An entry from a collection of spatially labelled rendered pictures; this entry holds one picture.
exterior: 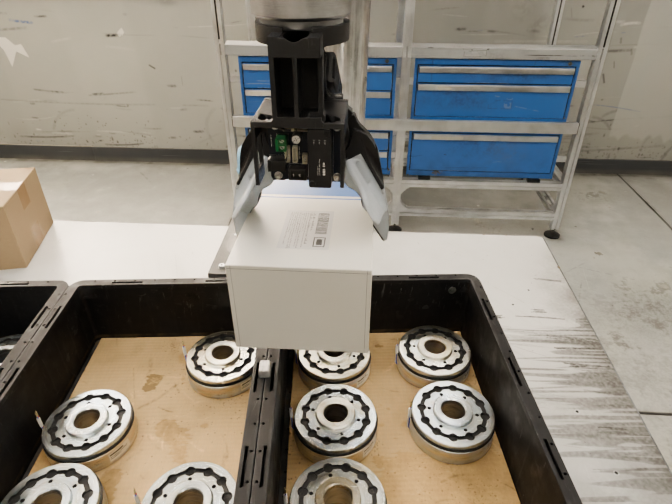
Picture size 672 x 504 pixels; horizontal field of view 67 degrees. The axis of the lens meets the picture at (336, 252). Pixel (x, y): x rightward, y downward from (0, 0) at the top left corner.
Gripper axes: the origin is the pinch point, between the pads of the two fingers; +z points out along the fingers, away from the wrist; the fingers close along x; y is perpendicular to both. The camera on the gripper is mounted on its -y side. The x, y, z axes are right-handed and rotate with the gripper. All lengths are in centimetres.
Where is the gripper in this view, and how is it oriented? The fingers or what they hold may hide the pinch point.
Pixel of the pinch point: (312, 233)
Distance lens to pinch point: 50.8
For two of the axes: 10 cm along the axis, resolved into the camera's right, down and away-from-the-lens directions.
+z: 0.0, 8.4, 5.5
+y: -0.7, 5.4, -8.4
